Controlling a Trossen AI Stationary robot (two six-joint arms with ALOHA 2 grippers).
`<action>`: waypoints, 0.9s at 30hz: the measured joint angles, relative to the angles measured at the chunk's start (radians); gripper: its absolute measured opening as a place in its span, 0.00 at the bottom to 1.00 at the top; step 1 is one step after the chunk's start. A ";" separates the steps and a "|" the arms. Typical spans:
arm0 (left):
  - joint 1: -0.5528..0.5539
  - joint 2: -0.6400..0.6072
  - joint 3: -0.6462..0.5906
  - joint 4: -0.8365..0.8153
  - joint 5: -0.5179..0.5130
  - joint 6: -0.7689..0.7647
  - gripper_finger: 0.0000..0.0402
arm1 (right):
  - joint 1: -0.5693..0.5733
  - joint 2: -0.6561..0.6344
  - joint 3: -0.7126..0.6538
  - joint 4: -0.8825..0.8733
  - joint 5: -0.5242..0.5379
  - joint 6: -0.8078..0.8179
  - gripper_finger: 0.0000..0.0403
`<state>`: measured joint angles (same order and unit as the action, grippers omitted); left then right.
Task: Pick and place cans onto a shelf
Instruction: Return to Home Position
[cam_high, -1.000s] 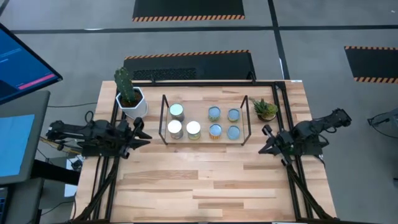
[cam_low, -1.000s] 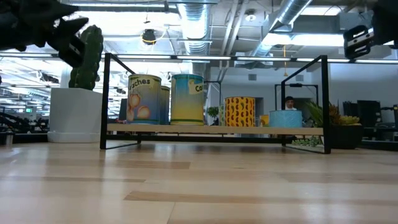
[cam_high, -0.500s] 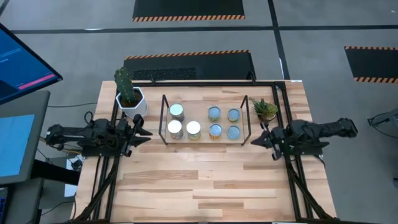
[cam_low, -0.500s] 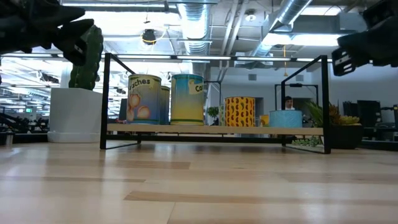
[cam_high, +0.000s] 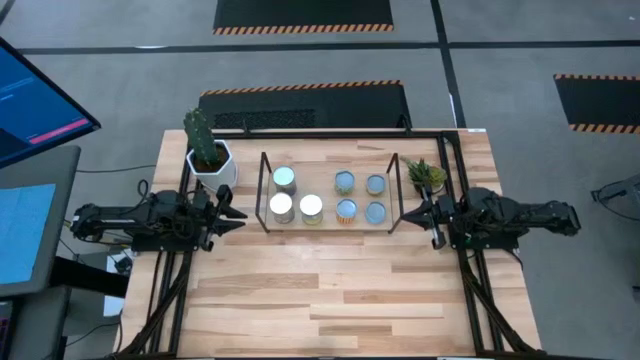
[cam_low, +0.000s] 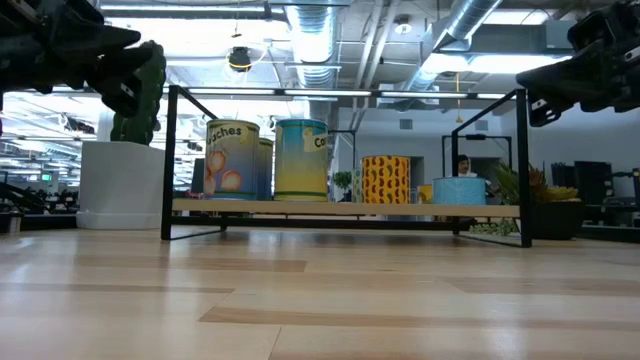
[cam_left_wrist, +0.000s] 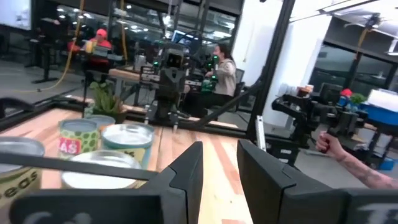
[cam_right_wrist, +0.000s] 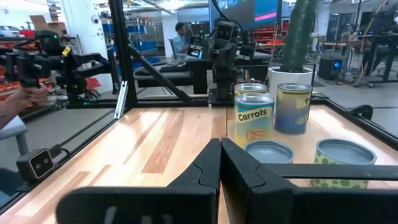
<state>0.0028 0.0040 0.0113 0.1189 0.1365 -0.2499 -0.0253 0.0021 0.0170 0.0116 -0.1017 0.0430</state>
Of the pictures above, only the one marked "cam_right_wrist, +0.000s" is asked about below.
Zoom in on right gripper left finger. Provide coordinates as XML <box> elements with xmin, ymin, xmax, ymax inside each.
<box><xmin>55</xmin><ymin>138</ymin><xmax>223</xmax><ymax>224</ymax></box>

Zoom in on black computer tower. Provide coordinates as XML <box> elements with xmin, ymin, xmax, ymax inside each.
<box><xmin>318</xmin><ymin>57</ymin><xmax>345</xmax><ymax>82</ymax></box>

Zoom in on yellow hanging cable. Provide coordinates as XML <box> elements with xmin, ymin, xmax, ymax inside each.
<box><xmin>350</xmin><ymin>0</ymin><xmax>390</xmax><ymax>87</ymax></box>

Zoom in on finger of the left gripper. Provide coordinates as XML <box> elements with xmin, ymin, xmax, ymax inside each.
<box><xmin>188</xmin><ymin>35</ymin><xmax>225</xmax><ymax>93</ymax></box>
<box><xmin>224</xmin><ymin>45</ymin><xmax>256</xmax><ymax>93</ymax></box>

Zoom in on dark grey operator desk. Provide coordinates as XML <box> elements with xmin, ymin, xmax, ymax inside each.
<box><xmin>133</xmin><ymin>55</ymin><xmax>215</xmax><ymax>94</ymax></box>

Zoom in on black aluminium table frame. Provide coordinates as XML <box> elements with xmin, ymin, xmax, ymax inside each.
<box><xmin>0</xmin><ymin>0</ymin><xmax>398</xmax><ymax>215</ymax></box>

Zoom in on grey stool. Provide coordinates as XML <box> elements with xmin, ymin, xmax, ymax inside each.
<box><xmin>0</xmin><ymin>114</ymin><xmax>30</xmax><ymax>156</ymax></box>

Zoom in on peaches label tin can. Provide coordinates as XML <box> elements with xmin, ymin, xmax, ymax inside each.
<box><xmin>233</xmin><ymin>82</ymin><xmax>269</xmax><ymax>97</ymax></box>

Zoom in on person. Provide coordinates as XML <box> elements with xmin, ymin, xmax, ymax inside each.
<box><xmin>172</xmin><ymin>21</ymin><xmax>195</xmax><ymax>60</ymax></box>

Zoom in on grey can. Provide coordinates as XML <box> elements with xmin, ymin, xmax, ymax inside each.
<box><xmin>274</xmin><ymin>82</ymin><xmax>313</xmax><ymax>135</ymax></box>

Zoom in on large tilted blue-screen monitor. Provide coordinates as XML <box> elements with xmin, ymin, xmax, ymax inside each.
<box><xmin>208</xmin><ymin>0</ymin><xmax>284</xmax><ymax>32</ymax></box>

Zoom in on black table-level camera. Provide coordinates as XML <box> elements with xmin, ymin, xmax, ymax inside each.
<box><xmin>16</xmin><ymin>148</ymin><xmax>56</xmax><ymax>183</ymax></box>

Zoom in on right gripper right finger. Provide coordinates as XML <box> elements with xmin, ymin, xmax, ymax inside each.
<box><xmin>220</xmin><ymin>138</ymin><xmax>398</xmax><ymax>224</ymax></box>

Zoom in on yellow bean print can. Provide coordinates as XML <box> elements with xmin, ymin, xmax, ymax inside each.
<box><xmin>244</xmin><ymin>139</ymin><xmax>295</xmax><ymax>165</ymax></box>

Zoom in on person's hand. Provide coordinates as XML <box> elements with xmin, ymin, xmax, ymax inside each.
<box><xmin>12</xmin><ymin>82</ymin><xmax>50</xmax><ymax>109</ymax></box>

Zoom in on cardboard box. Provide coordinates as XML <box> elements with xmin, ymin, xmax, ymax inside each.
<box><xmin>29</xmin><ymin>14</ymin><xmax>51</xmax><ymax>32</ymax></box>

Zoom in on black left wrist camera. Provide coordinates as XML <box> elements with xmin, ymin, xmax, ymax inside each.
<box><xmin>215</xmin><ymin>20</ymin><xmax>239</xmax><ymax>43</ymax></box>

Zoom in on carrots label tin can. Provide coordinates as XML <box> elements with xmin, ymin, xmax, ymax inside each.
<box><xmin>233</xmin><ymin>93</ymin><xmax>276</xmax><ymax>149</ymax></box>

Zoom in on black camera cable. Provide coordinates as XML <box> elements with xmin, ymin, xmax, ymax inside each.
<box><xmin>49</xmin><ymin>144</ymin><xmax>72</xmax><ymax>157</ymax></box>

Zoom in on green dotted tin can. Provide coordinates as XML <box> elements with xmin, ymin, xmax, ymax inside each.
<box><xmin>310</xmin><ymin>138</ymin><xmax>378</xmax><ymax>189</ymax></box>

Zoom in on silver aluminium bar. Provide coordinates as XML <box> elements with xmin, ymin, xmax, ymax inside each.
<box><xmin>114</xmin><ymin>80</ymin><xmax>129</xmax><ymax>119</ymax></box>

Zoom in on green cactus in white pot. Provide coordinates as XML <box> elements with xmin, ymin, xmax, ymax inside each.
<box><xmin>267</xmin><ymin>0</ymin><xmax>318</xmax><ymax>97</ymax></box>

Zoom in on person's forearm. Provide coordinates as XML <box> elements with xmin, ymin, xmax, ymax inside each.
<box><xmin>0</xmin><ymin>93</ymin><xmax>25</xmax><ymax>130</ymax></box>

